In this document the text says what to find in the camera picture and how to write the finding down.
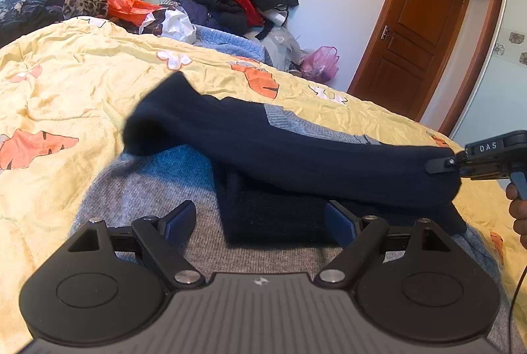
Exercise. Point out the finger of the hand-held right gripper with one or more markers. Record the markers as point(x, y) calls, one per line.
point(439, 165)

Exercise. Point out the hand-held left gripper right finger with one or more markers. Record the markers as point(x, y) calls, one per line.
point(339, 224)

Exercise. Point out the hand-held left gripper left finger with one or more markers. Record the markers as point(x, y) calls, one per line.
point(181, 219)

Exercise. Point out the navy and grey knit sweater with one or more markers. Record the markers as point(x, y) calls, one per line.
point(288, 148)

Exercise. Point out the person's right hand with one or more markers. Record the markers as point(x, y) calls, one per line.
point(519, 216)

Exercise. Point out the white wardrobe with flower stickers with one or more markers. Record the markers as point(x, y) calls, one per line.
point(502, 49)

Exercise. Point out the brown wooden door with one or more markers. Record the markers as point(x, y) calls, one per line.
point(416, 33)

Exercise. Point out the pink plastic bag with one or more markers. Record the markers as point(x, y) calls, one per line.
point(320, 64)

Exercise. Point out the yellow floral bed blanket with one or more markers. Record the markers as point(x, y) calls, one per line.
point(61, 82)

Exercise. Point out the light blue knit blanket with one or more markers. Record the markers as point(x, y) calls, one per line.
point(230, 43)

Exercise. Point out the clear plastic bag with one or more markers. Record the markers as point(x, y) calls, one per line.
point(284, 45)

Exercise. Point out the white crumpled plastic bag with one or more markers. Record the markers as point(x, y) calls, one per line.
point(175, 24)

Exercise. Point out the navy garment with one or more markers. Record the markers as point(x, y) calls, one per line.
point(206, 6)

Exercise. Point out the leopard print cloth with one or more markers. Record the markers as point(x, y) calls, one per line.
point(84, 6)

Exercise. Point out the dark floral cloth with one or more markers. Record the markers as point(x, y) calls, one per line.
point(22, 10)

